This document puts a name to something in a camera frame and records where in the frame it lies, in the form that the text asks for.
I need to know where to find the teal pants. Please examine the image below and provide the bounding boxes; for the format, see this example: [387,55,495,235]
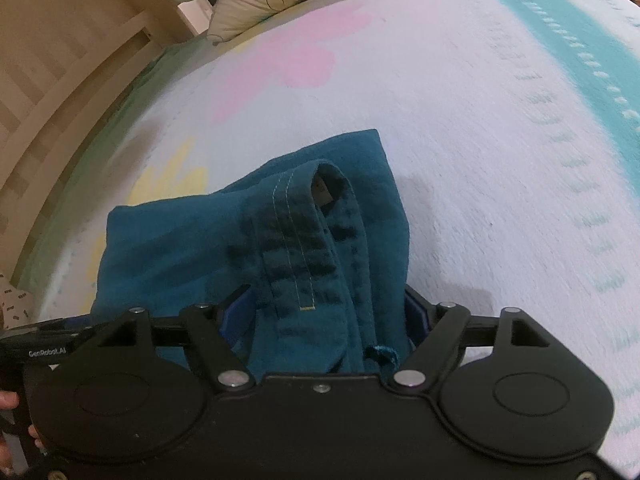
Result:
[90,129,427,377]

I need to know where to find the white teal striped blanket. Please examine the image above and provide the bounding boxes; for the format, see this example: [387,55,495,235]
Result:
[25,0,640,467]

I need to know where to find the pale bed sheet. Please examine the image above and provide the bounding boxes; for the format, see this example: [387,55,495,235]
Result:
[10,35,221,291]

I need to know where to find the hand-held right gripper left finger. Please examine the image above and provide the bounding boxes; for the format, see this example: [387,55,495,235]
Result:
[92,285,256,392]

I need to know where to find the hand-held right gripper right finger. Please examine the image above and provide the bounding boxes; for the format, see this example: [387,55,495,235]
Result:
[392,285,552,392]

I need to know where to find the white dark-patterned cloth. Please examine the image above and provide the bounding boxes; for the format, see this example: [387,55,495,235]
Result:
[0,272,37,332]

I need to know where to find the person's left hand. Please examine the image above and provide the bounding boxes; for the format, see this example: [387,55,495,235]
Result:
[0,390,49,477]

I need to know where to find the wooden bed frame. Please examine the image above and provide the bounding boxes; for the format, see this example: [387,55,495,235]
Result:
[0,0,198,281]

